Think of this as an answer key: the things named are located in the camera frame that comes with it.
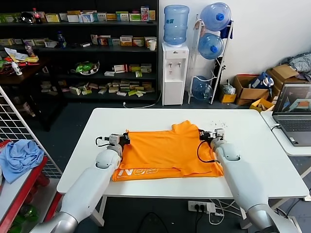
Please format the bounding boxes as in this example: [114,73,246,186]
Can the green and white bowl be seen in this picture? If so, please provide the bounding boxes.
[70,60,101,76]

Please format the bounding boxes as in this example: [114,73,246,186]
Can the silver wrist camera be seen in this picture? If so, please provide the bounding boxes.
[108,133,120,147]
[210,128,225,141]

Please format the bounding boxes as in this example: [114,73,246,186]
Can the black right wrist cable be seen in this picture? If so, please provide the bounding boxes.
[197,139,217,163]

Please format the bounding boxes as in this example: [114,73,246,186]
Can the cardboard box with flap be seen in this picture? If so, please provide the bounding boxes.
[266,63,307,97]

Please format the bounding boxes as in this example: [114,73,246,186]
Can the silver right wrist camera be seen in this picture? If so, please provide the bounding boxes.
[210,128,225,141]

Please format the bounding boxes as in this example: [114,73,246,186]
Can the small white bottle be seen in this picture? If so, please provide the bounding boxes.
[11,61,23,75]

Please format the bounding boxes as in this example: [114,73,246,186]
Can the cola bottle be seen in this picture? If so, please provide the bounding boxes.
[32,7,44,25]

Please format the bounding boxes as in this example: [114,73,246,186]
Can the white floor cable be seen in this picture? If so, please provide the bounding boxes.
[122,90,163,109]

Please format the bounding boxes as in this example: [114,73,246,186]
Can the grey laptop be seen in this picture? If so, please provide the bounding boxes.
[272,82,311,147]

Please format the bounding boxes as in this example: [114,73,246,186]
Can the upright blue water jug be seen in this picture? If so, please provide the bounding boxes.
[163,5,190,47]

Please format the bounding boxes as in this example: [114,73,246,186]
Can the black shelf unit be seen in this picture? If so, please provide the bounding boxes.
[0,0,160,102]

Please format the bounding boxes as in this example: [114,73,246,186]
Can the open cardboard box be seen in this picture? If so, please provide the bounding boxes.
[233,74,270,106]

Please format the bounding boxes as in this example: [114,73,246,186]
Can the wide green box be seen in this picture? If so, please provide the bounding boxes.
[0,12,21,23]

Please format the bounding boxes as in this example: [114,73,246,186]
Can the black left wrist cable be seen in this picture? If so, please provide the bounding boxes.
[95,136,111,148]

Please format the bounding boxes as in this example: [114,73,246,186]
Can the black floor cable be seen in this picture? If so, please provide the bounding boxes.
[139,212,171,233]

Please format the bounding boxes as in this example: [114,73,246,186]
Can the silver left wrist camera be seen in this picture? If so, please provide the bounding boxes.
[108,133,120,147]

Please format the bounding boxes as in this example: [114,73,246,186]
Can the green plastic bottle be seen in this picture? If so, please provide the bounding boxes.
[9,203,39,233]

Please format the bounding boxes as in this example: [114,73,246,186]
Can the white paper sheet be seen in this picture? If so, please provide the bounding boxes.
[4,47,29,61]

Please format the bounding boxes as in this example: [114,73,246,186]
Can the blue bag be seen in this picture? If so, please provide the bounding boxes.
[248,71,275,89]

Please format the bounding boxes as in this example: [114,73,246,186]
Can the crumpled light blue cloth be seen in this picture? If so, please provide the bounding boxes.
[0,139,45,184]

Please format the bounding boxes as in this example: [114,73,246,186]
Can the open yellow box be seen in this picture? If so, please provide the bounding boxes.
[249,97,275,113]

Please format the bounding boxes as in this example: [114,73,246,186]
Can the purple drink bottle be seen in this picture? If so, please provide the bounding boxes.
[24,40,35,57]

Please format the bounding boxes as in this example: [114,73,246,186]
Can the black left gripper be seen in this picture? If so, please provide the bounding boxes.
[119,129,131,146]

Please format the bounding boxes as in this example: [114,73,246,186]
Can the red and white cart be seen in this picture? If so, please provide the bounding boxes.
[0,139,64,233]

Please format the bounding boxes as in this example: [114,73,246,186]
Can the white water dispenser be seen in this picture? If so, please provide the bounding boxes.
[161,42,190,106]

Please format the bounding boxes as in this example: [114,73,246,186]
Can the grey blue clothes pile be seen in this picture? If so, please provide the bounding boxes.
[279,51,311,82]

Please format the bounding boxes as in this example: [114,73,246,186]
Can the white jug rack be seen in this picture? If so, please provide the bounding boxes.
[187,14,234,105]

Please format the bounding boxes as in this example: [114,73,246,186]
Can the white wire grid panel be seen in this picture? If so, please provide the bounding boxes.
[0,83,63,180]

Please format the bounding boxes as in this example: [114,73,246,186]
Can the white power strip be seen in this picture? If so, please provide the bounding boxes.
[188,200,216,214]

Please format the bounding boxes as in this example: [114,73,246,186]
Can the small yellow box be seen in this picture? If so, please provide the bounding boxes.
[220,92,237,103]

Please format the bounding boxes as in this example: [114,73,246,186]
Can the large white table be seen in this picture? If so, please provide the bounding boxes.
[56,108,310,228]

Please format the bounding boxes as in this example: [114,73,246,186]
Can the blue drink bottle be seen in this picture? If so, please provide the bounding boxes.
[57,30,68,49]

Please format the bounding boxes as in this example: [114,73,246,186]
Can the dark glass bowl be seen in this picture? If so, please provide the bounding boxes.
[20,11,35,25]

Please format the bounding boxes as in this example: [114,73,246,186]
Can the dark wooden table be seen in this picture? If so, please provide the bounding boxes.
[0,57,69,133]

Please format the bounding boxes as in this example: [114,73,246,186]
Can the box with orange picture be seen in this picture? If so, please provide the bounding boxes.
[97,35,111,46]

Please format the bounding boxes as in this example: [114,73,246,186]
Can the dark blue hanging cloth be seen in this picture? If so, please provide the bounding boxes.
[220,20,234,40]

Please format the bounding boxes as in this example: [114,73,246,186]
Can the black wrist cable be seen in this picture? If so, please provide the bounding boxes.
[197,139,217,163]
[95,136,111,148]

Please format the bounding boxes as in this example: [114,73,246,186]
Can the tall pink box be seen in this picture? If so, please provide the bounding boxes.
[140,6,150,22]

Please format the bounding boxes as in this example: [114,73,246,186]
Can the tilted blue water jug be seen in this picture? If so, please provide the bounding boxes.
[191,75,214,101]
[197,32,225,60]
[199,2,232,32]

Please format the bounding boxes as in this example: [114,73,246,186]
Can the small white side table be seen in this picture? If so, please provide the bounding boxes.
[260,110,311,180]

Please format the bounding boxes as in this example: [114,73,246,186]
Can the grey plastic bag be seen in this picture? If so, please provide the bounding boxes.
[222,80,236,95]

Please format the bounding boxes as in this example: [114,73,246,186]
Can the white yellow medicine box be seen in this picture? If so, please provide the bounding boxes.
[144,36,157,48]

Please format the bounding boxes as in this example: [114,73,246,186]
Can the orange t-shirt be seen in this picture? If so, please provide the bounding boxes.
[111,119,224,183]

